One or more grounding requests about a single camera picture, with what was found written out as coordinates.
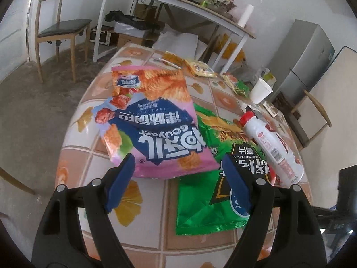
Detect white mattress with blue edge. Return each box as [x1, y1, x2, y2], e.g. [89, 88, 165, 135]
[304, 46, 357, 146]

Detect pink snack bag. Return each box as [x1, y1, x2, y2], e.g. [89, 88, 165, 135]
[92, 64, 221, 179]

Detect yellow plastic bag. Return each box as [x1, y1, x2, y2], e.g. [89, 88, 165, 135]
[216, 33, 246, 62]

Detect ginkgo patterned tablecloth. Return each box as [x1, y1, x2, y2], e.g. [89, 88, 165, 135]
[54, 42, 310, 268]

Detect small white oven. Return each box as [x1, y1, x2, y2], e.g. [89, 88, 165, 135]
[90, 26, 119, 46]

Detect yellow noodle packet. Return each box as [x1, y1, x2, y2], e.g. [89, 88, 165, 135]
[184, 58, 217, 78]

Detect grey plastic bag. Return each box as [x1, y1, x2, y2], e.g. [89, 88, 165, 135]
[231, 66, 265, 85]

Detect grey refrigerator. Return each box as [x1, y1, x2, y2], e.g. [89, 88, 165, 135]
[279, 19, 335, 107]

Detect wooden chair with dark seat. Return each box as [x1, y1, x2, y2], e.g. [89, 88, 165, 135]
[290, 89, 332, 148]
[29, 0, 92, 84]

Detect green snack bag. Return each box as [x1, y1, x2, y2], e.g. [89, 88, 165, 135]
[175, 103, 279, 235]

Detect white plastic bottle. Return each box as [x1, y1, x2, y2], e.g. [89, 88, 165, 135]
[239, 111, 305, 187]

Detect small carton box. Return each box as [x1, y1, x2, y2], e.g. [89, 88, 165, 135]
[264, 102, 280, 118]

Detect white paper cup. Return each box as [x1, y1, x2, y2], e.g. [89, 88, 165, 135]
[249, 78, 273, 104]

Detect orange snack packet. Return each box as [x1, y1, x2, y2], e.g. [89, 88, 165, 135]
[162, 51, 186, 67]

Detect dark wooden stool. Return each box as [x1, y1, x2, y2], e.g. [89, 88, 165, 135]
[275, 92, 296, 115]

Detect cardboard box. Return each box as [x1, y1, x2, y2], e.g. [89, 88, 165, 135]
[134, 3, 157, 20]
[117, 32, 152, 48]

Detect white frame desk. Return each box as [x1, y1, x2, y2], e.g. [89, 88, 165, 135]
[93, 0, 256, 74]

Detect black bag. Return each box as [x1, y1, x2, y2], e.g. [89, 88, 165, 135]
[105, 10, 165, 32]

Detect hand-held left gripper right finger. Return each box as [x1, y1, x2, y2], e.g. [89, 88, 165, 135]
[222, 153, 327, 268]

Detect white paper roll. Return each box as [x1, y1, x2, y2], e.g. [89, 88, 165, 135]
[238, 5, 255, 28]

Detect small green packets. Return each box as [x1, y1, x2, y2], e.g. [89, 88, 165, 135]
[234, 80, 252, 98]

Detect white green paper bag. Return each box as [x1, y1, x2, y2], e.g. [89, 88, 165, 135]
[261, 67, 276, 86]

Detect white door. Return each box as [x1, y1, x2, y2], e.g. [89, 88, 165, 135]
[0, 19, 32, 73]

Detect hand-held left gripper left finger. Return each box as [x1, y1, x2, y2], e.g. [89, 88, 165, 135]
[32, 153, 136, 268]

